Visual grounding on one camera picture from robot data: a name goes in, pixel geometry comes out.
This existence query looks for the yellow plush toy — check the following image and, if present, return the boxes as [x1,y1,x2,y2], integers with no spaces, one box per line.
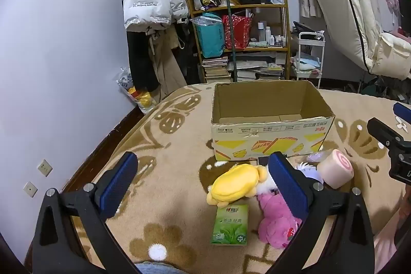
[206,163,268,209]

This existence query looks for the person's blue pants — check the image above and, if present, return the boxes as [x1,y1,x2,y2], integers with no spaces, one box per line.
[133,261,180,274]

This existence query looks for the green pole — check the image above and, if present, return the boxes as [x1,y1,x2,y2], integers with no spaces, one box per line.
[221,0,240,82]

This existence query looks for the white trolley cart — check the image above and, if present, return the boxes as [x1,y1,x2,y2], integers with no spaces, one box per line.
[295,32,325,88]

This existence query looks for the group of white bottles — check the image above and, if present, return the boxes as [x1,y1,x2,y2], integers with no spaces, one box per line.
[257,20,286,48]

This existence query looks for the plastic bag of toys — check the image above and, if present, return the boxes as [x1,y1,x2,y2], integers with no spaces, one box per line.
[116,67,158,114]

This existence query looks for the pile of magazines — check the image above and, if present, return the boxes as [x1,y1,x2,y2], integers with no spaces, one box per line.
[226,52,286,82]

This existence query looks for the green tea box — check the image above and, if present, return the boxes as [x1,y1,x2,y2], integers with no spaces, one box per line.
[210,204,250,246]

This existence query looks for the printed cardboard box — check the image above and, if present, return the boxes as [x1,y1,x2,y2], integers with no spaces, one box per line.
[210,80,336,162]

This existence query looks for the cream folded mattress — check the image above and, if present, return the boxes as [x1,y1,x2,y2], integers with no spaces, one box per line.
[303,0,411,80]

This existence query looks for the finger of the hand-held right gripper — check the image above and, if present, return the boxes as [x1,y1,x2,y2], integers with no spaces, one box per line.
[393,102,411,125]
[367,117,406,149]

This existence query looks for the lavender haired plush doll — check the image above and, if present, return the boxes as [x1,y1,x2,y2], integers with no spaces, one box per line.
[294,162,325,186]

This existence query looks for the wooden shelf rack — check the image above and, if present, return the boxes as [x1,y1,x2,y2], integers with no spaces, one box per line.
[184,0,291,82]

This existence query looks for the teal bag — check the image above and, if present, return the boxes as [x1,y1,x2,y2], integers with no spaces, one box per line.
[193,12,225,58]

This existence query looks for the red patterned bag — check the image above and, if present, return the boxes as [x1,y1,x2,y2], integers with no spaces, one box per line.
[221,14,254,50]

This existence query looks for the black hanging coat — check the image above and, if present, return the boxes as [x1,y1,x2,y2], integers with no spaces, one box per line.
[126,27,161,91]

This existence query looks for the person's right forearm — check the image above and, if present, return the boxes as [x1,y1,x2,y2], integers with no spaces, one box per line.
[372,186,411,274]

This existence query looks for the beige hanging coat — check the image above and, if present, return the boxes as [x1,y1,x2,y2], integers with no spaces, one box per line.
[146,27,188,101]

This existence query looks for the pink swirl roll plush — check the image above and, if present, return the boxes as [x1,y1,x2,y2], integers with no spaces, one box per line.
[316,149,354,189]

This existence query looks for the pink plush figure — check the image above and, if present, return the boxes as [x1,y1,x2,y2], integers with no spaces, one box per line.
[385,0,403,34]

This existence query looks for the white wall socket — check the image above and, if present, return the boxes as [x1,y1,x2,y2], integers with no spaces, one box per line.
[37,159,53,177]
[23,182,38,198]

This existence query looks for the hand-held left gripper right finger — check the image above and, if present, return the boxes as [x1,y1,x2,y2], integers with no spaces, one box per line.
[265,151,376,274]

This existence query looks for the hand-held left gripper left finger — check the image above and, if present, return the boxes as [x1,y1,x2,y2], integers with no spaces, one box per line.
[30,151,142,274]

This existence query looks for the pink plush toy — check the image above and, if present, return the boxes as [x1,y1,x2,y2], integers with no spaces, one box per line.
[257,192,304,249]

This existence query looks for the purple plush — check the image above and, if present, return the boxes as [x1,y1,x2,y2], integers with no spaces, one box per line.
[305,151,333,164]

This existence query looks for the stack of books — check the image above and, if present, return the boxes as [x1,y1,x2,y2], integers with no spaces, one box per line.
[202,56,230,83]

